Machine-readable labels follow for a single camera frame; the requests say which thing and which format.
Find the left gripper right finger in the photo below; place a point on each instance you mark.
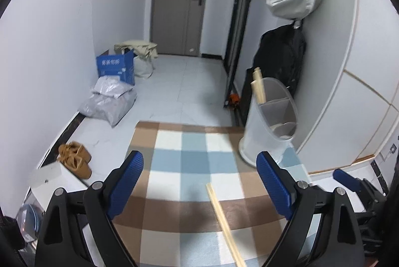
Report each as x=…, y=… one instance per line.
x=321, y=228

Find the grey plastic parcel bag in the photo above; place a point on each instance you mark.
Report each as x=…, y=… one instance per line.
x=107, y=108

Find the beige cloth on bag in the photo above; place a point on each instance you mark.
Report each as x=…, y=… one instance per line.
x=141, y=48

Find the white utensil holder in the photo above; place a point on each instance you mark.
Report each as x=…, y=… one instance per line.
x=271, y=126

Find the wooden chopstick in holder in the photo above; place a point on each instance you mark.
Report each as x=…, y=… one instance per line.
x=258, y=86

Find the tan shoes pair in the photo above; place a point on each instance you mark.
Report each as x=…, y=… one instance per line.
x=75, y=157

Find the white cabinet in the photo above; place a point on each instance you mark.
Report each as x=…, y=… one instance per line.
x=347, y=95

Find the blue cardboard box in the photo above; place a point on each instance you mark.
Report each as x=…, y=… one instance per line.
x=117, y=65

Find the black backpack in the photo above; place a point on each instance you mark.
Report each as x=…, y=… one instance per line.
x=280, y=56

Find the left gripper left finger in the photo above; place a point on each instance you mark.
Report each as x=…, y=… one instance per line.
x=61, y=239

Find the white plastic parcel bag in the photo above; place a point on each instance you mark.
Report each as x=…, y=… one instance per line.
x=111, y=86

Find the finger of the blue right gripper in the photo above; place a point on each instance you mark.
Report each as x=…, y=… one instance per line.
x=347, y=180

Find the wooden chopstick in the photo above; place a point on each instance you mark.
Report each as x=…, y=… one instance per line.
x=224, y=225
x=258, y=86

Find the checkered table mat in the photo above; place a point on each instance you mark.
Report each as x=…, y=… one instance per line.
x=169, y=220

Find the black door frame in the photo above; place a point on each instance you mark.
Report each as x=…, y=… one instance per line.
x=234, y=43

